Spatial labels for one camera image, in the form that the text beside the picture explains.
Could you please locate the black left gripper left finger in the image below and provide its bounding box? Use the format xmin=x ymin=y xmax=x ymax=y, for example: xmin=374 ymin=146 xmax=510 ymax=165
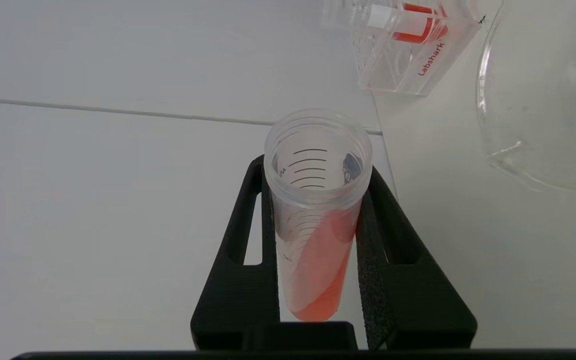
xmin=190 ymin=154 xmax=282 ymax=351

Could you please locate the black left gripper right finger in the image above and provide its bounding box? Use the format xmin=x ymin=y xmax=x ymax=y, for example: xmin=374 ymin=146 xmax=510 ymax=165
xmin=355 ymin=164 xmax=479 ymax=351

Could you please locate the test tube with orange pigment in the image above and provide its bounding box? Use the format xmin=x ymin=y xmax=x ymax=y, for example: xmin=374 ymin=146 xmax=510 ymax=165
xmin=263 ymin=108 xmax=374 ymax=323

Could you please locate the clear acrylic test tube rack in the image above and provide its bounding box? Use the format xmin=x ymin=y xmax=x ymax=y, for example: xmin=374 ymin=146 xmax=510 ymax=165
xmin=320 ymin=0 xmax=484 ymax=97

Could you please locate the clear glass beaker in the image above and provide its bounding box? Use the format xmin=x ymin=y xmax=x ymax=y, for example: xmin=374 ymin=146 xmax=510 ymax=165
xmin=475 ymin=0 xmax=576 ymax=194

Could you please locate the test tube with red pigment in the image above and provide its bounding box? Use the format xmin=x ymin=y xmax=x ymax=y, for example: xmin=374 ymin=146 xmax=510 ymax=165
xmin=367 ymin=2 xmax=450 ymax=45

